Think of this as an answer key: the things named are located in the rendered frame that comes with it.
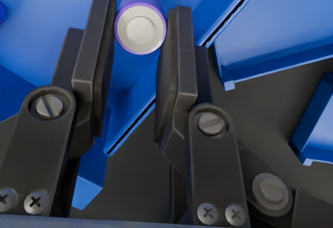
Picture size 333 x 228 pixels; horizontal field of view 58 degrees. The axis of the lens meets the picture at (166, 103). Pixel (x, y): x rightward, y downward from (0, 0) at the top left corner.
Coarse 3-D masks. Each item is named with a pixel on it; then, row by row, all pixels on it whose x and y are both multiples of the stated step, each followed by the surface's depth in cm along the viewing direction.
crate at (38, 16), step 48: (0, 0) 17; (48, 0) 18; (192, 0) 18; (240, 0) 13; (0, 48) 19; (48, 48) 19; (0, 96) 17; (144, 96) 17; (96, 144) 17; (96, 192) 15
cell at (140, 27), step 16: (128, 0) 10; (144, 0) 10; (160, 0) 12; (128, 16) 10; (144, 16) 10; (160, 16) 10; (128, 32) 10; (144, 32) 10; (160, 32) 10; (128, 48) 10; (144, 48) 10
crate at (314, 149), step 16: (320, 96) 66; (304, 112) 71; (320, 112) 65; (304, 128) 70; (320, 128) 73; (288, 144) 75; (304, 144) 69; (320, 144) 75; (304, 160) 68; (320, 160) 71
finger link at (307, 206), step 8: (296, 192) 8; (304, 192) 8; (296, 200) 8; (304, 200) 8; (312, 200) 8; (320, 200) 8; (296, 208) 7; (304, 208) 7; (312, 208) 8; (320, 208) 8; (328, 208) 8; (288, 216) 7; (296, 216) 7; (304, 216) 7; (312, 216) 7; (320, 216) 7; (328, 216) 7; (256, 224) 8; (264, 224) 7; (272, 224) 7; (280, 224) 7; (288, 224) 7; (296, 224) 7; (304, 224) 7; (312, 224) 7; (320, 224) 7; (328, 224) 7
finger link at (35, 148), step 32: (32, 96) 7; (64, 96) 7; (32, 128) 7; (64, 128) 7; (0, 160) 6; (32, 160) 6; (64, 160) 7; (0, 192) 6; (32, 192) 6; (64, 192) 8
